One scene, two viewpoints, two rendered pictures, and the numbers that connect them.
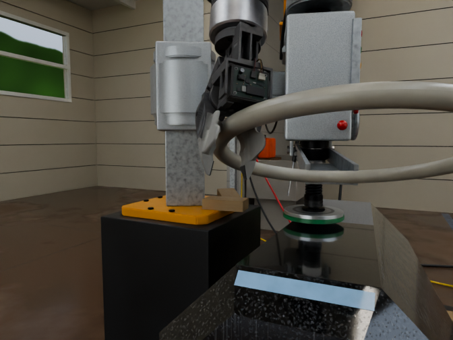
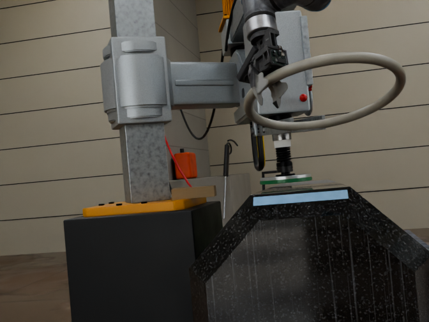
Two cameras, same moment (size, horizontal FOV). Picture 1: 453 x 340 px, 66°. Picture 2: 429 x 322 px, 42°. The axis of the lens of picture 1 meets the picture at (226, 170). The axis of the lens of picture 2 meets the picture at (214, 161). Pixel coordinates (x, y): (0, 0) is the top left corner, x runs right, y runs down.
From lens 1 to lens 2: 111 cm
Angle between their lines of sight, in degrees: 15
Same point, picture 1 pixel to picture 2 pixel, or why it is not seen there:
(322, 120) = (286, 96)
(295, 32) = not seen: hidden behind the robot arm
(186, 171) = (149, 165)
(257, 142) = (282, 87)
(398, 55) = (326, 45)
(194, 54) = (150, 48)
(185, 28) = (137, 24)
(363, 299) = (341, 194)
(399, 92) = (347, 56)
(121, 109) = not seen: outside the picture
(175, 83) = (135, 76)
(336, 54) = (291, 43)
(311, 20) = not seen: hidden behind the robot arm
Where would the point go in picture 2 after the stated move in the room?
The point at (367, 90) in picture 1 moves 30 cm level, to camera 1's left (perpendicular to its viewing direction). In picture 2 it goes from (335, 56) to (225, 60)
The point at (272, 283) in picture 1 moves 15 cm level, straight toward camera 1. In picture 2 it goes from (279, 199) to (291, 200)
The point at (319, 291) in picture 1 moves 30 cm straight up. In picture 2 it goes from (313, 196) to (304, 104)
